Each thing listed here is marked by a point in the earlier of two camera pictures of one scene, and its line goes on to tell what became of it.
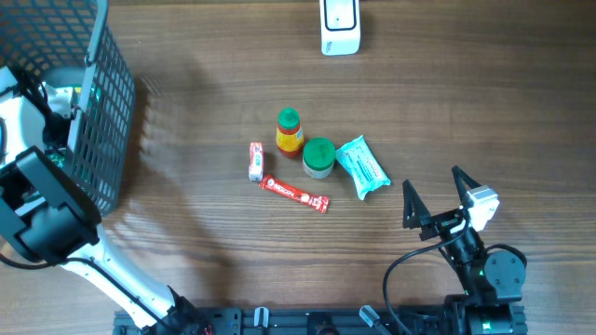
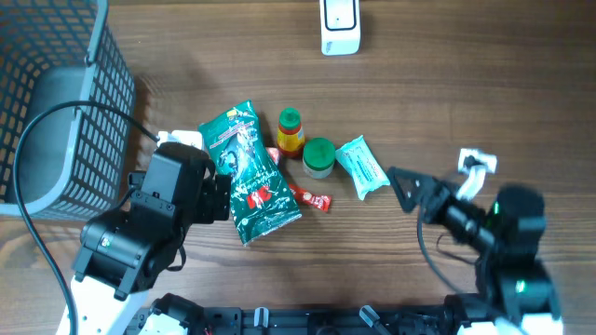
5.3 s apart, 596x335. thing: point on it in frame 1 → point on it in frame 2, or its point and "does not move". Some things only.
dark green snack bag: [58, 156] → [261, 196]
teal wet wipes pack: [364, 168] does not move
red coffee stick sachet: [318, 202] does not move
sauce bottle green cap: [289, 134] does not move
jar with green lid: [318, 157] does not move
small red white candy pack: [255, 169] → [274, 153]
